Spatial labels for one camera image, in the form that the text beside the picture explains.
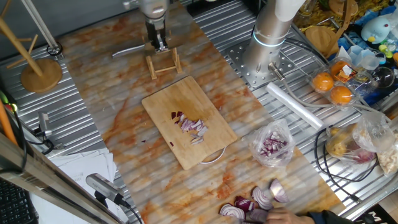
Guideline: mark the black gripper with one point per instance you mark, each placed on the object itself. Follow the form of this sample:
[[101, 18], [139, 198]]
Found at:
[[155, 31]]

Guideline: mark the steel cleaver knife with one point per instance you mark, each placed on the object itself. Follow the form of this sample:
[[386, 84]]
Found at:
[[127, 50]]

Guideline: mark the bare person hand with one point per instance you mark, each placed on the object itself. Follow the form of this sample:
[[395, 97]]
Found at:
[[286, 217]]

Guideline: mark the wooden peg knife rack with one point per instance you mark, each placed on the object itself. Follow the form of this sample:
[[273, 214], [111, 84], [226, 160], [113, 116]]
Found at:
[[151, 70]]

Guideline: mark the orange marble pattern mat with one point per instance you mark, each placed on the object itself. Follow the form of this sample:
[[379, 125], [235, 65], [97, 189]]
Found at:
[[124, 102]]

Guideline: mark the dark purple onion skin piece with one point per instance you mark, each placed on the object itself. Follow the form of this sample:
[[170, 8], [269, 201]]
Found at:
[[173, 115], [179, 114]]

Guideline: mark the pale onion slice pieces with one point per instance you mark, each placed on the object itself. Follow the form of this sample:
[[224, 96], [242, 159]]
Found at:
[[196, 140]]

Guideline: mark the wooden cutting board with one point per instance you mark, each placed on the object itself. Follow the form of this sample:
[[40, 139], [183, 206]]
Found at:
[[199, 152]]

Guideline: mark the wooden mug tree stand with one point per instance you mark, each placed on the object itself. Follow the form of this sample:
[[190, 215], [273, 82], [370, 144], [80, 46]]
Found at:
[[42, 76]]

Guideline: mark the white metal rod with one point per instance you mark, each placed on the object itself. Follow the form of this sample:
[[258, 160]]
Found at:
[[38, 23]]

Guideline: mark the metal clamp tool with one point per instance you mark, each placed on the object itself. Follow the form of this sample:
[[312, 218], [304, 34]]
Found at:
[[44, 122]]

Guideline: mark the white paper stack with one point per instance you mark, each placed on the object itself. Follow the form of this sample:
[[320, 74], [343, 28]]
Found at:
[[81, 168]]

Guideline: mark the white plastic wrap roll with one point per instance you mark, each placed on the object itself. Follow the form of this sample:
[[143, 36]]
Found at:
[[295, 105]]

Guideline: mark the plastic bag of chopped onion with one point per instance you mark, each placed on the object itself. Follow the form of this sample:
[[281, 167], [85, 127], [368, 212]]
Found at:
[[272, 144]]

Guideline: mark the round wooden tray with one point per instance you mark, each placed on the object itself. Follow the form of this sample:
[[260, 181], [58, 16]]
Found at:
[[320, 40]]

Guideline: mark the orange plastic rod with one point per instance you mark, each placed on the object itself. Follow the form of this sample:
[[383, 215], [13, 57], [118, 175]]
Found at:
[[6, 124]]

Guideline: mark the orange fruit with sticker label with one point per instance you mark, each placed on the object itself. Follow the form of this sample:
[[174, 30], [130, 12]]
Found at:
[[337, 68]]

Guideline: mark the clear plastic fruit container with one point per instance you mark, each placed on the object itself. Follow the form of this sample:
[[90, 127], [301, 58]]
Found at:
[[357, 87]]

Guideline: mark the clear plastic cup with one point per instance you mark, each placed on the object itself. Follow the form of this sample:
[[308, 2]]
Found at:
[[363, 59]]

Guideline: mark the plastic bag of potatoes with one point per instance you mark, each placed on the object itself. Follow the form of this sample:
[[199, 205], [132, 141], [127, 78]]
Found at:
[[342, 146]]

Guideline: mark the blue plush toy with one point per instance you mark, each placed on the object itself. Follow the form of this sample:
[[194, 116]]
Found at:
[[374, 29]]

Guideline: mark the black keyboard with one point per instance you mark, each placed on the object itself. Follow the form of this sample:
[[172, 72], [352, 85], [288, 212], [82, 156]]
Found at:
[[14, 205]]

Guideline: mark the glass bowl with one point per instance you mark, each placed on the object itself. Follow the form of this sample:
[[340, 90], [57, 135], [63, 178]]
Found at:
[[384, 77]]

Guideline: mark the plastic bag of white pieces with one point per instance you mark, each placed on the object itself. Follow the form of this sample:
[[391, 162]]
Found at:
[[388, 158]]

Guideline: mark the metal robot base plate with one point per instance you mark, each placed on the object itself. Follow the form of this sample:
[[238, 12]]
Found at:
[[242, 74]]

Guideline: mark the silver depth camera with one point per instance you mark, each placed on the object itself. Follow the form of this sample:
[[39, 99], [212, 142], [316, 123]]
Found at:
[[102, 186]]

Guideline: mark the aluminium frame bar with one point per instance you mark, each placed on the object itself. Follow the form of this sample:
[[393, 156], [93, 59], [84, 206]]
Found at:
[[46, 180]]

